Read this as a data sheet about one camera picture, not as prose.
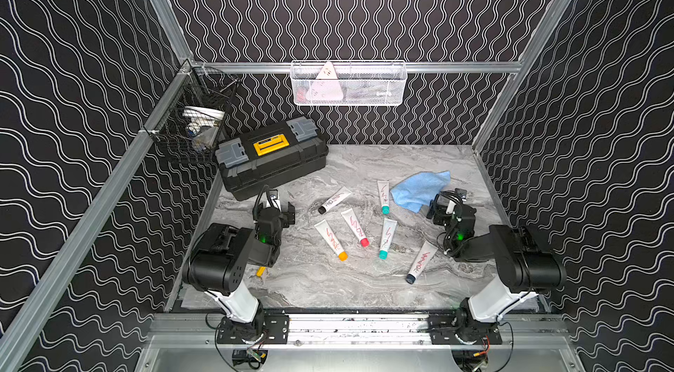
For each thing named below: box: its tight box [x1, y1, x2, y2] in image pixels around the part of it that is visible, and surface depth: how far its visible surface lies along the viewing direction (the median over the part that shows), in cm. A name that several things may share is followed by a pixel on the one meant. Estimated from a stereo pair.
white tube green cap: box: [377, 180, 391, 215], surface depth 104 cm
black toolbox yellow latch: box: [215, 116, 330, 201], surface depth 99 cm
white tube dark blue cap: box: [405, 240, 439, 285], surface depth 88 cm
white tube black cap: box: [317, 186, 353, 215], surface depth 103 cm
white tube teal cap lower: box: [378, 218, 398, 260], surface depth 92 cm
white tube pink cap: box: [340, 207, 370, 248], surface depth 95 cm
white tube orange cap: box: [314, 219, 349, 262], surface depth 92 cm
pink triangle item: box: [305, 61, 345, 101], surface depth 92 cm
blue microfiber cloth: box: [390, 170, 452, 214], surface depth 105 cm
